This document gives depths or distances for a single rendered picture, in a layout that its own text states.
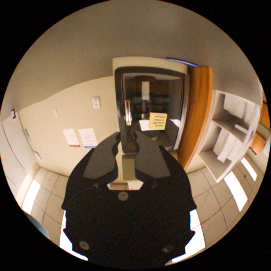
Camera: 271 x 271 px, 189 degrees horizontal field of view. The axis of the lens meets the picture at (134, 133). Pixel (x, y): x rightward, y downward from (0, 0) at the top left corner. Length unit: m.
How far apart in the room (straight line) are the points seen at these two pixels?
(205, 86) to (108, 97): 0.72
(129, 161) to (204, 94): 0.49
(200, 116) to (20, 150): 3.19
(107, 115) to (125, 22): 0.77
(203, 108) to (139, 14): 0.38
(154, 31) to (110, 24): 0.09
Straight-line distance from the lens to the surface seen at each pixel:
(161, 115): 0.36
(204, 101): 0.40
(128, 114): 0.28
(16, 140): 2.89
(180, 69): 0.41
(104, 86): 0.80
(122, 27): 0.21
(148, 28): 0.22
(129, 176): 0.46
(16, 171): 2.96
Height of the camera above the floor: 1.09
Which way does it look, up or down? 30 degrees up
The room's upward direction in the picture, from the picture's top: 178 degrees clockwise
